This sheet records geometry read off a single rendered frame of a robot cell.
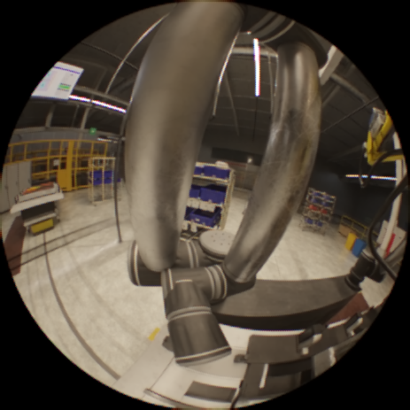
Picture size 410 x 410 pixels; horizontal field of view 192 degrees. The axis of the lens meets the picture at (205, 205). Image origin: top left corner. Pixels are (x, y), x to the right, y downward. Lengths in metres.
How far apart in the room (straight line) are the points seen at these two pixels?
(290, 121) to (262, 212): 0.16
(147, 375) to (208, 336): 0.50
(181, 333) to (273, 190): 0.29
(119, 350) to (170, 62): 1.74
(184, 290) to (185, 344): 0.12
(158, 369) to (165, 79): 0.81
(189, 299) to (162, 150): 0.27
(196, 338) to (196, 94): 0.35
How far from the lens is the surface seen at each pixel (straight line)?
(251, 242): 0.24
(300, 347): 0.84
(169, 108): 0.16
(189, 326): 0.25
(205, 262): 0.47
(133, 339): 1.60
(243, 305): 0.76
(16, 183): 8.21
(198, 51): 0.19
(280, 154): 0.21
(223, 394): 0.80
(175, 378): 0.69
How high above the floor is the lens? 1.52
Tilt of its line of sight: 15 degrees down
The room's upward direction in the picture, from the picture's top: 9 degrees clockwise
